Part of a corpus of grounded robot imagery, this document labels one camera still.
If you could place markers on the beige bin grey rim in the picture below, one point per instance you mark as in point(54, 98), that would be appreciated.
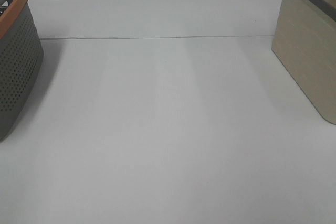
point(304, 42)

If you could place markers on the grey perforated basket orange rim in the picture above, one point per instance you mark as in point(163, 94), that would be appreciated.
point(21, 58)

